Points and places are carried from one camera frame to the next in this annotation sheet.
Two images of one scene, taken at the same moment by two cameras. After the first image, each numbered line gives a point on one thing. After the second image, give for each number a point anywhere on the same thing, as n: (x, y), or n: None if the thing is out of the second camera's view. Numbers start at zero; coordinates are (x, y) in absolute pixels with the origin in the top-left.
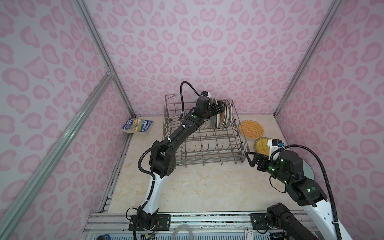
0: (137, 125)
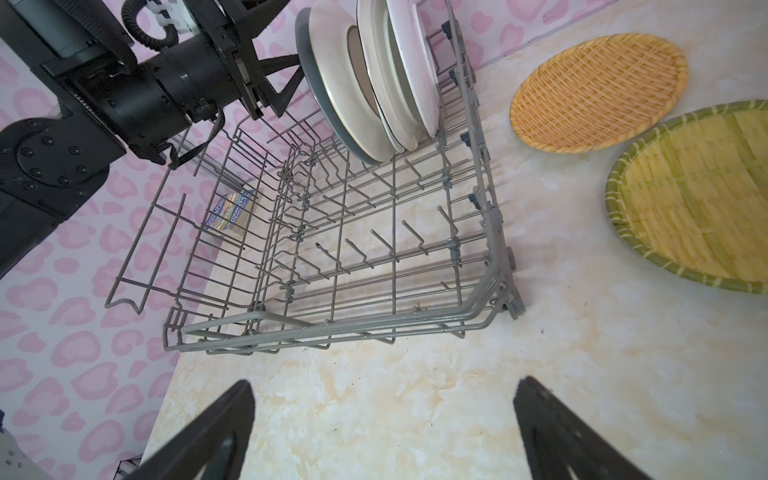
0: (230, 212)
